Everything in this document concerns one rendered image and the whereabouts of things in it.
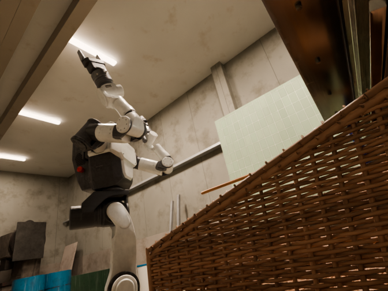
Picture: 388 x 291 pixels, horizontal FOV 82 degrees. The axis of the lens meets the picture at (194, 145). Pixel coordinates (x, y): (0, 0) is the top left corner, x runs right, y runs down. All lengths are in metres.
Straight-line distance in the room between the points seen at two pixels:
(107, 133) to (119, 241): 0.53
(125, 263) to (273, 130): 2.64
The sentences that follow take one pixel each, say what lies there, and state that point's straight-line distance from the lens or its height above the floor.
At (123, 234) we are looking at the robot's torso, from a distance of 1.22.
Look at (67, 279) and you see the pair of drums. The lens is 6.64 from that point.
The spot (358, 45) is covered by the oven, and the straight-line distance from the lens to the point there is 0.77.
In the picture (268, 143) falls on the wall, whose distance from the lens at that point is 3.29.
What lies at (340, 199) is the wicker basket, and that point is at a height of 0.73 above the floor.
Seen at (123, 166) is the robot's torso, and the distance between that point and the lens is 1.28.
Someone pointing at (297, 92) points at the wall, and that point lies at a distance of 3.43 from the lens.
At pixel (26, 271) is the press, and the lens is 10.07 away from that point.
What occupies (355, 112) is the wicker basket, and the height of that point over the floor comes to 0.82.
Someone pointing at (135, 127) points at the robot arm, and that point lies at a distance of 1.03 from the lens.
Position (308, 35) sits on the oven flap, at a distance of 1.07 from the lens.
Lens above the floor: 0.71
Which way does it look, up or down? 25 degrees up
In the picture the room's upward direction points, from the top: 12 degrees counter-clockwise
